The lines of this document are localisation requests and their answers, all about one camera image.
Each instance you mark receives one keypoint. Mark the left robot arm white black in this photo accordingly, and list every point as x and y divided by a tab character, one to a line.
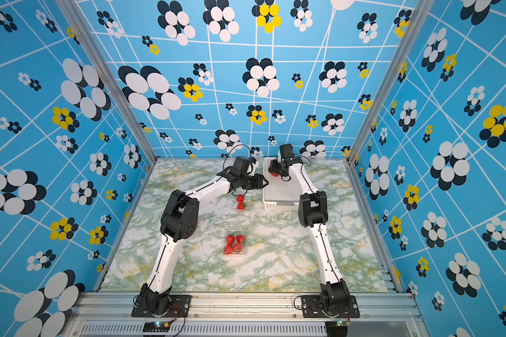
180	220

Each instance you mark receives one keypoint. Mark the green circuit board right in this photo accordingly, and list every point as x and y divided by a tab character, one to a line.
337	329

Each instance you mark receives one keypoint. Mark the aluminium corner post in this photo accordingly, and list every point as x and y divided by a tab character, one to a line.
93	51
418	18

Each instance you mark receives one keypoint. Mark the green circuit board left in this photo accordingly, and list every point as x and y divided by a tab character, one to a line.
156	327

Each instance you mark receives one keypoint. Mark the white perforated plastic basket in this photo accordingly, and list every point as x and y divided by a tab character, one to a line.
280	194

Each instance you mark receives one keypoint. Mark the aluminium front rail frame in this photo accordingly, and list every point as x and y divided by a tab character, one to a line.
245	314

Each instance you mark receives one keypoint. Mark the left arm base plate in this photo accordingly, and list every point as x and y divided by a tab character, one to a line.
163	306

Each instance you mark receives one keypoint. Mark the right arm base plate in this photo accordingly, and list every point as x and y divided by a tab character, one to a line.
312	306

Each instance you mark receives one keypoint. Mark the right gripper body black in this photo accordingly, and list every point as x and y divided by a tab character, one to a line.
276	168

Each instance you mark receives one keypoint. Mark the right aluminium corner post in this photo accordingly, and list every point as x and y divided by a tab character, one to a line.
418	18

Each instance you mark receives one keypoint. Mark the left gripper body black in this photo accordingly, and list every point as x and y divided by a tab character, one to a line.
246	180

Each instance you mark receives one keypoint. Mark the left aluminium corner post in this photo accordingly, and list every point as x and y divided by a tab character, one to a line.
93	51

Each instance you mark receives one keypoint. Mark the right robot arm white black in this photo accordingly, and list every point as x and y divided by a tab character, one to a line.
313	216

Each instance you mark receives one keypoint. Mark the green circuit board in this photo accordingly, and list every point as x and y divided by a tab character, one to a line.
337	329
156	327

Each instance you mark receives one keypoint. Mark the clear plastic clamshell container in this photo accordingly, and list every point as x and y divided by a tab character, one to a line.
244	245

